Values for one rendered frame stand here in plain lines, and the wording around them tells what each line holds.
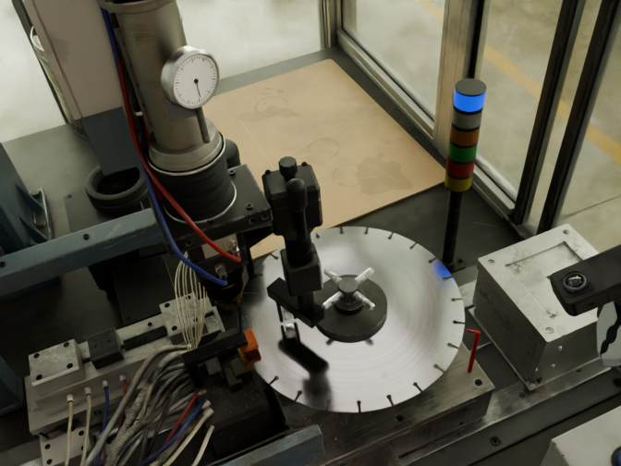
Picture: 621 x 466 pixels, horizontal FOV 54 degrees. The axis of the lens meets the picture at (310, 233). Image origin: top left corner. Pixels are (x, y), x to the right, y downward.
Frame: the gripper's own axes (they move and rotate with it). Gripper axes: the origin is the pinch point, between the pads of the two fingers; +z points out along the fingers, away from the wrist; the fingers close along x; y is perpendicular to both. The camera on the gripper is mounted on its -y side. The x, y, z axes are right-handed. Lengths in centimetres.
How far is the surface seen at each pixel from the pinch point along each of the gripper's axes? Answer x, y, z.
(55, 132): 107, -86, 31
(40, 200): 77, -85, 31
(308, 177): 12.7, -33.9, -20.1
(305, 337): 15.1, -33.3, 10.2
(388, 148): 78, -4, 24
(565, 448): -4.4, -2.5, 13.2
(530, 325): 14.4, 0.7, 12.2
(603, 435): -3.7, 2.9, 12.6
